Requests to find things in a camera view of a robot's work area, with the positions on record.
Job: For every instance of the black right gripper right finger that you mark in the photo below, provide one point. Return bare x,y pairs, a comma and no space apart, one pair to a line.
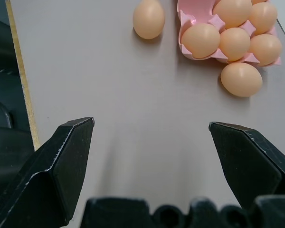
249,166

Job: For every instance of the black robot body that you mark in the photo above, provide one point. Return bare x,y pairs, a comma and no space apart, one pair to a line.
4,95

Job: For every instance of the beige egg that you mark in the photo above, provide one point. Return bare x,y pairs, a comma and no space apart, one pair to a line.
232,13
241,79
149,18
266,48
263,17
200,40
235,44

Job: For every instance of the pink egg carton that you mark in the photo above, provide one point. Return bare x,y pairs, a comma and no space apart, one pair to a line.
199,16

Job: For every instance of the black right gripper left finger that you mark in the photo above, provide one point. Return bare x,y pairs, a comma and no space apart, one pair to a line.
50,180

